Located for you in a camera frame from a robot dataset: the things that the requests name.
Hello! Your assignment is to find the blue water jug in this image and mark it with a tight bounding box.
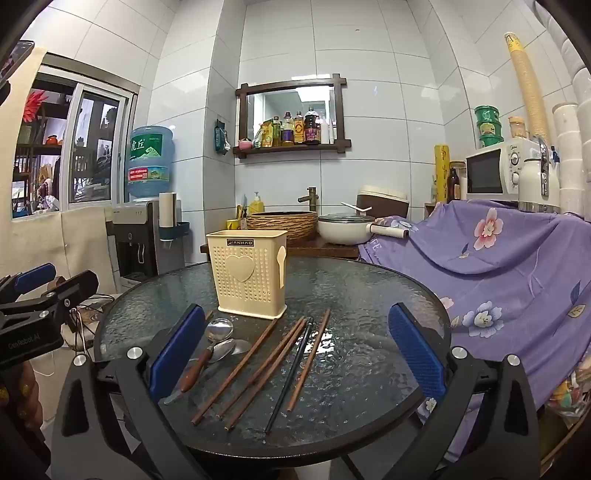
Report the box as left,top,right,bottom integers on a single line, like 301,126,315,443
127,126,176,197

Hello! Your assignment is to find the brown and white rice cooker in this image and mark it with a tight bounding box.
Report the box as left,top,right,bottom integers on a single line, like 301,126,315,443
356,185,409,220

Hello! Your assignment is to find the dark wooden counter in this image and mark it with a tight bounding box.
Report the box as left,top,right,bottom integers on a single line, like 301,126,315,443
201,231,361,259

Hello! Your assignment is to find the red flower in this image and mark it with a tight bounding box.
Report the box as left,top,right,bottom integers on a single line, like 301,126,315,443
23,90,49,123

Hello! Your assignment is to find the cream plastic utensil holder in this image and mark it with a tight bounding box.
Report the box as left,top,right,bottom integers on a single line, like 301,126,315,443
206,229,288,320

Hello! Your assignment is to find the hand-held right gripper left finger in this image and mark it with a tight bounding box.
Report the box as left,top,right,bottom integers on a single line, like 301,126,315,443
51,302,208,480

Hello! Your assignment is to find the white electric kettle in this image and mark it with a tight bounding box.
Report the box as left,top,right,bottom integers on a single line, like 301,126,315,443
519,136,561,213

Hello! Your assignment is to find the all metal spoon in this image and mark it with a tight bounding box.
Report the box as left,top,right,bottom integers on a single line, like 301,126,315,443
161,338,250,407

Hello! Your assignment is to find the blue cup holder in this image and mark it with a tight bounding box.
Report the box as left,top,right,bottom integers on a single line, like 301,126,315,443
159,222,191,243

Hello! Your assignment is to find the wooden handled metal spoon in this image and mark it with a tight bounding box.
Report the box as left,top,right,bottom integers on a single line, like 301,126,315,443
179,318,235,394

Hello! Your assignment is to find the sliding window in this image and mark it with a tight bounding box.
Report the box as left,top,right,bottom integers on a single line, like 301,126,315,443
14,53,139,213

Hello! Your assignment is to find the white pot with glass lid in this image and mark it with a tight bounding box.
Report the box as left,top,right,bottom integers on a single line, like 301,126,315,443
318,213,410,245

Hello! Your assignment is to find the stack of white cups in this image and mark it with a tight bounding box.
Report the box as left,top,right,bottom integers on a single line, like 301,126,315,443
531,0,591,215

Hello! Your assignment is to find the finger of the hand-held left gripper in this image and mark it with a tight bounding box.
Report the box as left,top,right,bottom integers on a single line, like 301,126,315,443
41,270,100,310
0,263,57,298

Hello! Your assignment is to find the grey water dispenser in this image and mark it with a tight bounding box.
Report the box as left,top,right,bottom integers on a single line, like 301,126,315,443
112,199,182,280

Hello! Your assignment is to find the white paper cup tube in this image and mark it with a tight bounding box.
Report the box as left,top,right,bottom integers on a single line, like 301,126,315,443
158,192,177,229

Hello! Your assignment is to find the white microwave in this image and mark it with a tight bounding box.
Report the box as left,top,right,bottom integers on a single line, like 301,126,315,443
464,141,546,201

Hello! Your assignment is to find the colourful printed bag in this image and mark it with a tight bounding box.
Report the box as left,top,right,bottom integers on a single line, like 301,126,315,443
545,360,591,416

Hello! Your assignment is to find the cream cloth curtain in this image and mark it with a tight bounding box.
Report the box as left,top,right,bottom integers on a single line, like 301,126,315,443
0,46,118,296

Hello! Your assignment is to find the yellow roll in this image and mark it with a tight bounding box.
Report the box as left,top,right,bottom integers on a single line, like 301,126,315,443
434,144,450,204

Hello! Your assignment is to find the purple floral cloth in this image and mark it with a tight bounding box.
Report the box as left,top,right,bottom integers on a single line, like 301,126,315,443
358,198,591,462

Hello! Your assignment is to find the black chopstick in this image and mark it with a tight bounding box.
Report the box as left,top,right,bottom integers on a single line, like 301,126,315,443
264,316,315,435

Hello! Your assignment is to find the tall stack of tan cups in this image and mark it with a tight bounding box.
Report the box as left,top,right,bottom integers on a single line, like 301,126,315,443
504,32,550,144

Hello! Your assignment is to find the dark soy sauce bottle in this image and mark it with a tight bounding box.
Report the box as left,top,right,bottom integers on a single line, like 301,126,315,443
304,107,321,145

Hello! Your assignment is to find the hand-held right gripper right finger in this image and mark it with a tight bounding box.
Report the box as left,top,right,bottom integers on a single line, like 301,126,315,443
374,302,541,480

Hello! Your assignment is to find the wicker wrapped basin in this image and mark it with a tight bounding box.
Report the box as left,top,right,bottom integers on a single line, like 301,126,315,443
247,211,319,243

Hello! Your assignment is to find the green packet on hook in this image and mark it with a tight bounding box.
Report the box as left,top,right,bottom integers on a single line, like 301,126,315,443
213,119,230,155

